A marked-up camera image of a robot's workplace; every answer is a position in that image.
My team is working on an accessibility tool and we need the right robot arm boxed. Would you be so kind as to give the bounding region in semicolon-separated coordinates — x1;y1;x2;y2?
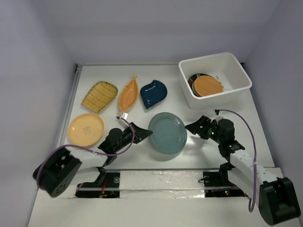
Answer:
185;116;301;226

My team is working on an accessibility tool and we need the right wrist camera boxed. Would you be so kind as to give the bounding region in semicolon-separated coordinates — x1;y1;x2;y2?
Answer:
214;109;224;121

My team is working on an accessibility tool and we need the white plastic bin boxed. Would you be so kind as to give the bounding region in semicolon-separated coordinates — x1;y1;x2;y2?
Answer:
178;52;252;110

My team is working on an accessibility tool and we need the aluminium side rail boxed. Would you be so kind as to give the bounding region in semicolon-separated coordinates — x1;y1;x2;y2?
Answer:
45;63;82;157

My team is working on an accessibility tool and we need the dark blue leaf dish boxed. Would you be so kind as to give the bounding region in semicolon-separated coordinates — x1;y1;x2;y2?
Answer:
140;80;168;109

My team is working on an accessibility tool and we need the yellow green bamboo-pattern plate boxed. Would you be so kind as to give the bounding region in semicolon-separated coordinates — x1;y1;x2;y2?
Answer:
81;81;118;114

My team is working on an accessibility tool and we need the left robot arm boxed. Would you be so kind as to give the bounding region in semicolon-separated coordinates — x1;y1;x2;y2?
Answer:
32;122;153;198

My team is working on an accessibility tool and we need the yellow round plate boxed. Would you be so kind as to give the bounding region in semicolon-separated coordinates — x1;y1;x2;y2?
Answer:
67;113;105;147

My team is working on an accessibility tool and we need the orange woven round plate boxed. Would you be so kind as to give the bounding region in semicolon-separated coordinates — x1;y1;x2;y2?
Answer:
193;75;223;97

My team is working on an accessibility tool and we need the white front panel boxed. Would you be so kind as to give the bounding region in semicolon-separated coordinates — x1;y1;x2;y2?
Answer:
27;167;299;227

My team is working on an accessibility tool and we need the striped rim round plate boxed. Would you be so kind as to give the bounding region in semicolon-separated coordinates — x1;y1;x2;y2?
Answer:
187;73;209;97

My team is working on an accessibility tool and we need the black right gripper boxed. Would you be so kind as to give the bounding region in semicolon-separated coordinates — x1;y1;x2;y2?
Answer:
184;115;223;144

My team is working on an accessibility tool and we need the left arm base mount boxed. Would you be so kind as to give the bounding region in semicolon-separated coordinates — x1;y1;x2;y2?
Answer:
75;167;120;199

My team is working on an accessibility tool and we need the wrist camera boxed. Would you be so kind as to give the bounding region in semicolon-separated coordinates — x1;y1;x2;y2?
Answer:
214;109;224;121
116;112;128;122

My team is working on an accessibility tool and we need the orange leaf-shaped plate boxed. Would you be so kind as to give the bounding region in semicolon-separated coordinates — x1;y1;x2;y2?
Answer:
118;75;139;114

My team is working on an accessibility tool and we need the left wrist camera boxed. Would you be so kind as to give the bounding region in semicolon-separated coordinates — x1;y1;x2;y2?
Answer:
116;112;128;122

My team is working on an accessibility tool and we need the teal round ceramic plate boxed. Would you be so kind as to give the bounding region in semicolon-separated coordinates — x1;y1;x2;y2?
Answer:
148;112;187;155

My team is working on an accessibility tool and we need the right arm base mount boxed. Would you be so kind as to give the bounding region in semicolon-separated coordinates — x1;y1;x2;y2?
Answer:
198;163;247;198

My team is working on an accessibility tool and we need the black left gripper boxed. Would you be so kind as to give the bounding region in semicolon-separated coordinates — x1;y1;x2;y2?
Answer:
113;122;151;152

